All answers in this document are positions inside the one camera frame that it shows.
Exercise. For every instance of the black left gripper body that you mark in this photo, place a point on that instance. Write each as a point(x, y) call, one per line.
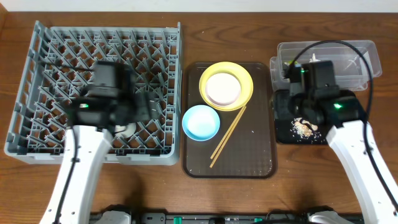
point(144, 106)

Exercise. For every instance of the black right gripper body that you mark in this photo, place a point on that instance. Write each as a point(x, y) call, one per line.
point(282, 106)

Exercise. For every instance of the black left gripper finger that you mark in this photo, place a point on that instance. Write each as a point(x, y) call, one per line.
point(143, 107)
point(154, 107)

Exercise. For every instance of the white cup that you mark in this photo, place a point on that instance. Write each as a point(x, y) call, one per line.
point(125, 131)

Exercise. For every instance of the wooden chopstick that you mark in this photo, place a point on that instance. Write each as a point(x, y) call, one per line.
point(227, 133)
point(225, 141)

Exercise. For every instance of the white rice bowl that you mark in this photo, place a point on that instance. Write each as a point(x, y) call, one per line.
point(222, 89)

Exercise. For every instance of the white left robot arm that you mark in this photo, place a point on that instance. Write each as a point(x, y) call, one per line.
point(108, 108)

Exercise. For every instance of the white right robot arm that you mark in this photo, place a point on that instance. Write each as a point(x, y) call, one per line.
point(369, 176)

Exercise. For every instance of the black waste tray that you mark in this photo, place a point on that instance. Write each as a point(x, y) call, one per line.
point(283, 130)

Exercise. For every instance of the grey dishwasher rack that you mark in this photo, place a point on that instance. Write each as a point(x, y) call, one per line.
point(58, 66)

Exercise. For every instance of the rice food scraps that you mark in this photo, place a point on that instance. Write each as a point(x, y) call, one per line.
point(304, 129)

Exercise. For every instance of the yellow plate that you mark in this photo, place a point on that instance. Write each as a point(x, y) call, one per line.
point(243, 76)

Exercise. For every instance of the crumpled white tissue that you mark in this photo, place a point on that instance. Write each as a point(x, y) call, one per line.
point(314, 59)

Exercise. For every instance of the light blue bowl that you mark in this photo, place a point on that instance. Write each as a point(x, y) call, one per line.
point(201, 123)

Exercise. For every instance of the brown serving tray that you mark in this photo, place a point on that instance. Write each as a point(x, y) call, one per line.
point(250, 152)

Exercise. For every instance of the clear plastic bin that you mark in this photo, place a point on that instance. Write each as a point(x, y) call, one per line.
point(350, 69)

